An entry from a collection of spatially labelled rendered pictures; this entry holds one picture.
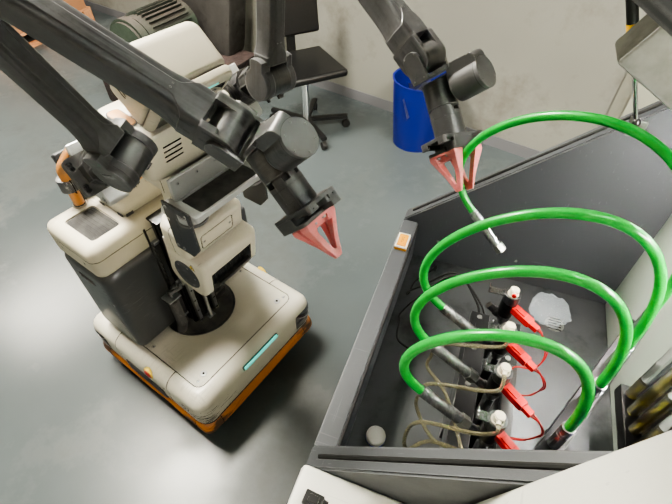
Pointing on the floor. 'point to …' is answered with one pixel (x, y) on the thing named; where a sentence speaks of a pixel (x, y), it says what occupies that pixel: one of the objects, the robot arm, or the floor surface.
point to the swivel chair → (309, 62)
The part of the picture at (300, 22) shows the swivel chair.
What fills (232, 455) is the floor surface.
